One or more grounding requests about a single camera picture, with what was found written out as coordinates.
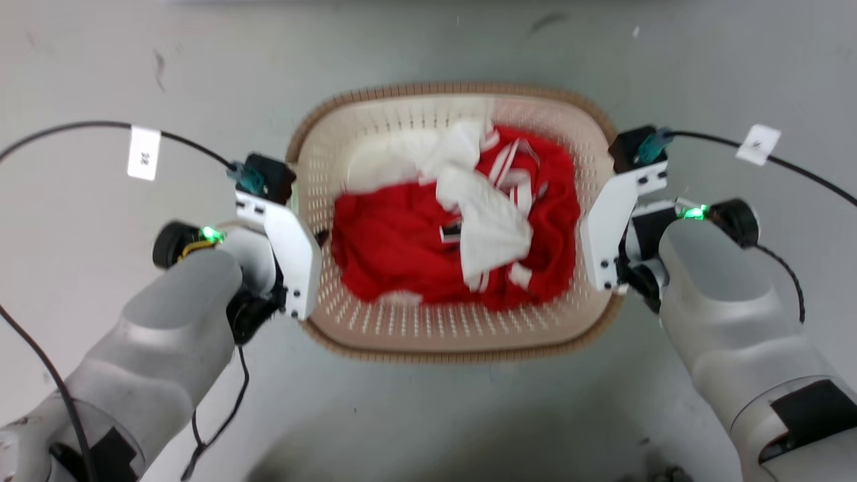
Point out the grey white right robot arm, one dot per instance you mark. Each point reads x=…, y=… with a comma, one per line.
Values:
x=730, y=314

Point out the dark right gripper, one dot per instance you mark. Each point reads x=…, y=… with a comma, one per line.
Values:
x=641, y=234

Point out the red garment with white stripes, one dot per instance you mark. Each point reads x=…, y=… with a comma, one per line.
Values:
x=388, y=248

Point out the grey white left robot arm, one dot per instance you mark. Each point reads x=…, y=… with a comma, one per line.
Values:
x=154, y=341

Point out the white cloth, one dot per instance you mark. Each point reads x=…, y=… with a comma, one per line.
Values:
x=492, y=227

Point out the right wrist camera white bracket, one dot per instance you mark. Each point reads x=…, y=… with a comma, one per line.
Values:
x=612, y=221

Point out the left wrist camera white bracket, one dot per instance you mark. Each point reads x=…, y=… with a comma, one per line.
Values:
x=288, y=254

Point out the beige plastic laundry basket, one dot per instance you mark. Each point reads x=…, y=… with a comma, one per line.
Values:
x=442, y=335

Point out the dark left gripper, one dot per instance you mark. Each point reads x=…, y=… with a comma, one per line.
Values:
x=251, y=314

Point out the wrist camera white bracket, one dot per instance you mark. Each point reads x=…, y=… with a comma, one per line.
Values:
x=288, y=254
x=612, y=221

